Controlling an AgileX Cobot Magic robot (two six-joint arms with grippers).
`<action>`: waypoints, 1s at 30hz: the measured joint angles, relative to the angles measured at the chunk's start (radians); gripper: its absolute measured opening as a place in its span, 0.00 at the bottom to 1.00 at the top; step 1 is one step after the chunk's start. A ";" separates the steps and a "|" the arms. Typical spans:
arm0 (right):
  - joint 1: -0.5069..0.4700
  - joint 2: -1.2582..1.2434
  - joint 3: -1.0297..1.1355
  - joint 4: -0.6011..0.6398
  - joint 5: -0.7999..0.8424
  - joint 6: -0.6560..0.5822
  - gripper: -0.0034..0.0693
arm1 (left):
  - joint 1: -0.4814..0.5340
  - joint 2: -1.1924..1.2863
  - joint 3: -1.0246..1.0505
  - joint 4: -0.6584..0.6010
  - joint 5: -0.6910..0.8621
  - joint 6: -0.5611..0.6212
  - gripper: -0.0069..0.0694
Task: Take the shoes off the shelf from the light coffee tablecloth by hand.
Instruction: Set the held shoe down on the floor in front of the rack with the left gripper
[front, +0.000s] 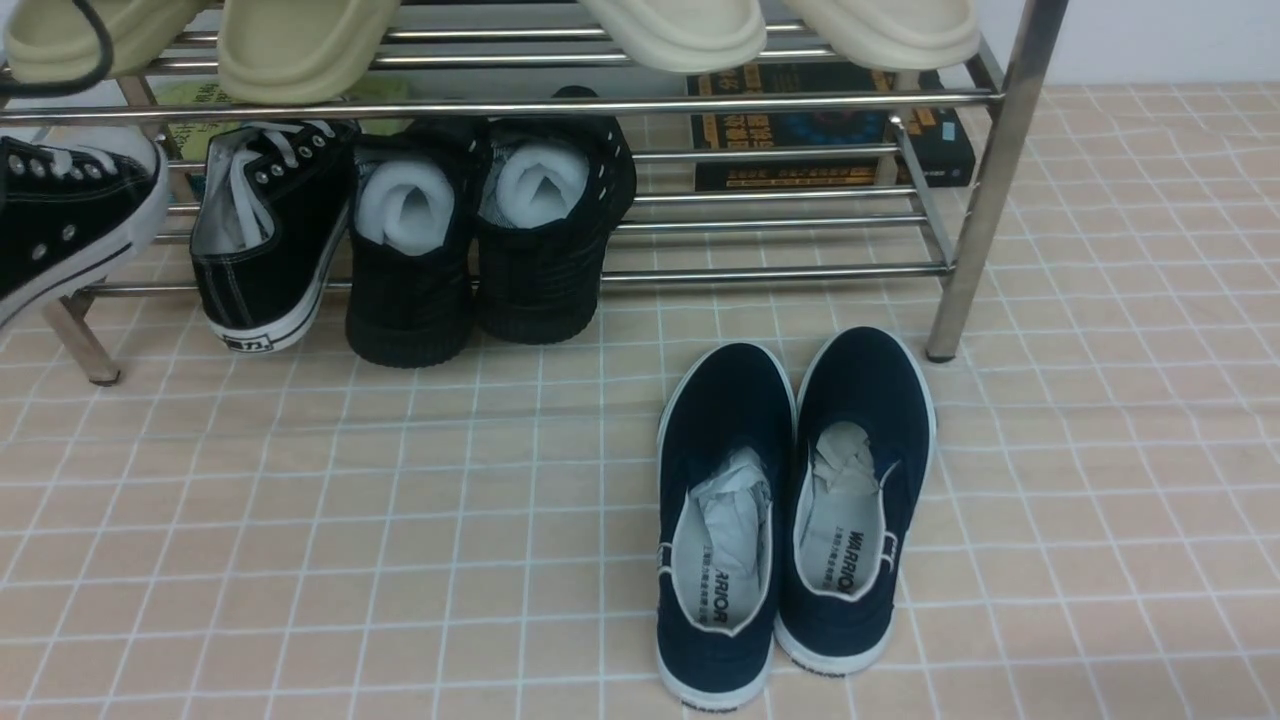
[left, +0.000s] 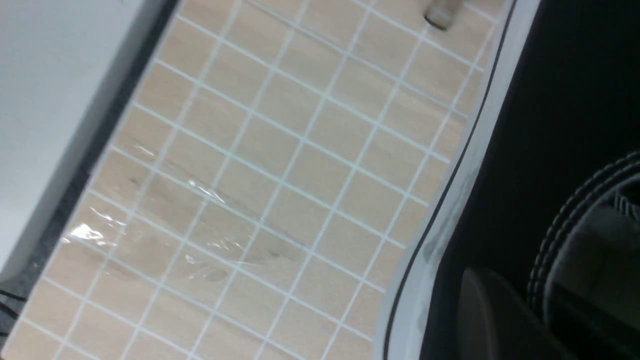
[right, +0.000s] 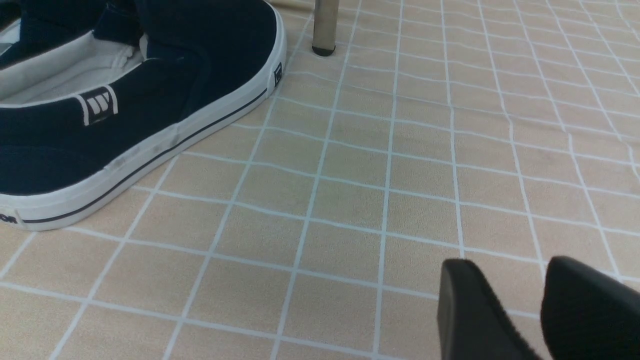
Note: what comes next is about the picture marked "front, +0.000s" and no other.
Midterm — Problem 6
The olive green slipper far left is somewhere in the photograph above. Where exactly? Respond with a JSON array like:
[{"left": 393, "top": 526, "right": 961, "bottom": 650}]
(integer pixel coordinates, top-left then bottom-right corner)
[{"left": 3, "top": 1, "right": 207, "bottom": 86}]

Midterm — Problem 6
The green book behind rack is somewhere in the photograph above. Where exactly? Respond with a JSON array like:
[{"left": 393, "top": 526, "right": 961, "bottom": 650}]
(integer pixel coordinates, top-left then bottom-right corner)
[{"left": 141, "top": 76, "right": 413, "bottom": 202}]

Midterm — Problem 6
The cream slipper far right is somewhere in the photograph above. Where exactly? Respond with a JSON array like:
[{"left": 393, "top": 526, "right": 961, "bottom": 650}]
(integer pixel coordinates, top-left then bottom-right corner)
[{"left": 785, "top": 1, "right": 982, "bottom": 72}]

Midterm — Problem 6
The navy slip-on shoe right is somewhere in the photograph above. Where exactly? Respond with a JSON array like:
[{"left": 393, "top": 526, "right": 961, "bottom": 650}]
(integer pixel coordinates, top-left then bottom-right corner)
[{"left": 774, "top": 327, "right": 937, "bottom": 676}]

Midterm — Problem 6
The cream slipper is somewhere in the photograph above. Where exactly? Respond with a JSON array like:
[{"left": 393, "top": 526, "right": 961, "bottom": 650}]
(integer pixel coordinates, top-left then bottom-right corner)
[
  {"left": 579, "top": 0, "right": 767, "bottom": 74},
  {"left": 785, "top": 1, "right": 982, "bottom": 72}
]

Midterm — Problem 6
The black ribbed shoe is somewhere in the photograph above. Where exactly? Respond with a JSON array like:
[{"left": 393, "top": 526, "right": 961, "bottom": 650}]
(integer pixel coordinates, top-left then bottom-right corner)
[
  {"left": 475, "top": 114, "right": 637, "bottom": 345},
  {"left": 346, "top": 117, "right": 492, "bottom": 369}
]

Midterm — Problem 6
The navy slip-on shoe left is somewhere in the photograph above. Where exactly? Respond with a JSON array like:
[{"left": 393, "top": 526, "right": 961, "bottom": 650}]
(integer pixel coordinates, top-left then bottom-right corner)
[{"left": 655, "top": 343, "right": 796, "bottom": 714}]

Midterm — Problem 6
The black ribbed shoe right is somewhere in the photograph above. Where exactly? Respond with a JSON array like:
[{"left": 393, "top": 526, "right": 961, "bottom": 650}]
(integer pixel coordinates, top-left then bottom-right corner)
[{"left": 475, "top": 114, "right": 637, "bottom": 345}]

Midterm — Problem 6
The olive green slipper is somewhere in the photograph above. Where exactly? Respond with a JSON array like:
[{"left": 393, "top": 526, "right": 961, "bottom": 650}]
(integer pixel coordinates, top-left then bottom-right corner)
[
  {"left": 218, "top": 1, "right": 401, "bottom": 105},
  {"left": 3, "top": 1, "right": 207, "bottom": 86}
]

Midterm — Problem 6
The black canvas sneaker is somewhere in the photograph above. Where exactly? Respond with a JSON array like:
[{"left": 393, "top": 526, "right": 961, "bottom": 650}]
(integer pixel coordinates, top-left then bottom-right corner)
[
  {"left": 1, "top": 127, "right": 172, "bottom": 328},
  {"left": 189, "top": 120, "right": 362, "bottom": 354}
]

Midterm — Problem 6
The black ribbed shoe left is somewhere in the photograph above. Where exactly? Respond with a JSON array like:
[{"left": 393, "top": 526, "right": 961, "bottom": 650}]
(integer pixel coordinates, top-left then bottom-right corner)
[{"left": 346, "top": 117, "right": 492, "bottom": 369}]

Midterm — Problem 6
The steel shoe rack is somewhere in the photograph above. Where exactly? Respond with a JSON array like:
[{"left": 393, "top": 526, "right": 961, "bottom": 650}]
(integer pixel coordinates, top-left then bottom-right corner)
[{"left": 3, "top": 1, "right": 1068, "bottom": 363}]

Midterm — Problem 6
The navy slip-on shoe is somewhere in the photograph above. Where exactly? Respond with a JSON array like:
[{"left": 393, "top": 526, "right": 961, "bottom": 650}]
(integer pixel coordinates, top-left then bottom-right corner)
[
  {"left": 655, "top": 343, "right": 796, "bottom": 714},
  {"left": 774, "top": 327, "right": 937, "bottom": 676}
]

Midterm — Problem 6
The black book with orange text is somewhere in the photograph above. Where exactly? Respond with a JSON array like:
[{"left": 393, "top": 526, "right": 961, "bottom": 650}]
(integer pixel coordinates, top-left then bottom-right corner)
[{"left": 686, "top": 61, "right": 977, "bottom": 192}]

